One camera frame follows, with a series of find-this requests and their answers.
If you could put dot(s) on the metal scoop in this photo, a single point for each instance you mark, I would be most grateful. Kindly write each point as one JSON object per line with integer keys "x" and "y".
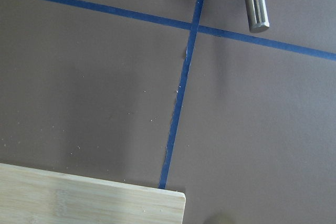
{"x": 257, "y": 15}

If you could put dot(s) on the wooden cutting board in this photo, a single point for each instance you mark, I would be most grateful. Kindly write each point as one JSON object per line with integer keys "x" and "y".
{"x": 31, "y": 195}

